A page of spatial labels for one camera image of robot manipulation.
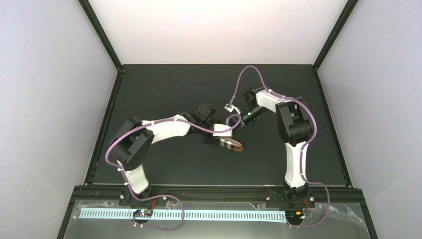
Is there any brown plaid glasses case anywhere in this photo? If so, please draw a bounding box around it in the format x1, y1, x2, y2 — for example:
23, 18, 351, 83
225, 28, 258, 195
220, 137, 244, 152

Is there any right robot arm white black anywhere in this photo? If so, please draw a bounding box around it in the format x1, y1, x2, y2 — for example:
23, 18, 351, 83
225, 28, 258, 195
233, 87, 315, 209

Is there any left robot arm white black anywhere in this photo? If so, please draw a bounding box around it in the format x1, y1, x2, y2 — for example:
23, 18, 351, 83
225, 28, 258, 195
105, 102, 219, 194

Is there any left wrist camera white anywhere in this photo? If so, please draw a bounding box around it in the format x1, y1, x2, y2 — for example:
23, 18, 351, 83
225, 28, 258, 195
212, 123, 232, 137

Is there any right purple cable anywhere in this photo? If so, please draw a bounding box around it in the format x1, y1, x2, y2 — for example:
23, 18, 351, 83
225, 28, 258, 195
228, 65, 331, 229

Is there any white slotted cable duct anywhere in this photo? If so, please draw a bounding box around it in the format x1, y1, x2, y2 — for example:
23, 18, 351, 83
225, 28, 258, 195
76, 208, 286, 223

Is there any black aluminium frame rail front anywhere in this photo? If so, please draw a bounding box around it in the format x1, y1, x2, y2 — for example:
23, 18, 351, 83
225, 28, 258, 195
71, 185, 365, 202

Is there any right rear frame post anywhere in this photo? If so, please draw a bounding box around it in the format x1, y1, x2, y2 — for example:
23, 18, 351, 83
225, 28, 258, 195
313, 0, 359, 71

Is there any frame post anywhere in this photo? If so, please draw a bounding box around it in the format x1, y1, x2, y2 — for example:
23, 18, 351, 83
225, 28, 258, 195
78, 0, 122, 71
313, 0, 359, 71

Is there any left rear frame post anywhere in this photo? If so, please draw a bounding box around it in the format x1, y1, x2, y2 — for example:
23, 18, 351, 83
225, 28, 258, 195
78, 0, 122, 71

